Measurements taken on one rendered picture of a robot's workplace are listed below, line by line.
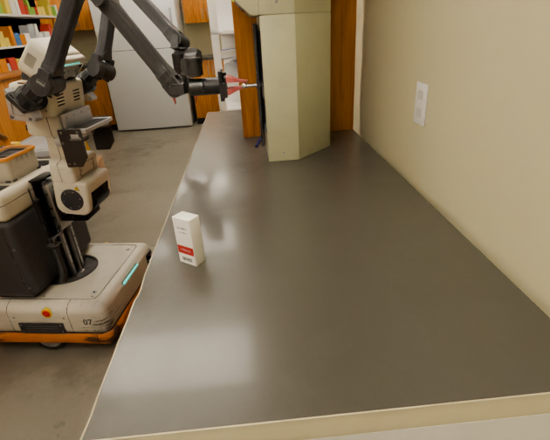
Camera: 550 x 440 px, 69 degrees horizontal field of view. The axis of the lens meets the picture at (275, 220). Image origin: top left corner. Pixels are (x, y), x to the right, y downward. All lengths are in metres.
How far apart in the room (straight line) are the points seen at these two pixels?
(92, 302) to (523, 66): 1.83
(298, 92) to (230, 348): 0.96
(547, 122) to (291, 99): 0.83
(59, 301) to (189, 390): 1.59
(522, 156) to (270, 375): 0.59
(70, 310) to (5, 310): 0.32
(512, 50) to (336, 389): 0.67
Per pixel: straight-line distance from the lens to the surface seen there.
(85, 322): 2.11
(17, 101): 1.78
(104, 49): 2.09
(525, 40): 0.87
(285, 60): 1.38
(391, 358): 0.64
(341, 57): 1.80
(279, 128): 1.42
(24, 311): 2.24
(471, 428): 0.66
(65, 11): 1.65
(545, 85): 0.82
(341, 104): 1.82
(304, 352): 0.64
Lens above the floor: 1.39
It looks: 27 degrees down
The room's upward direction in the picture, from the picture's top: 4 degrees counter-clockwise
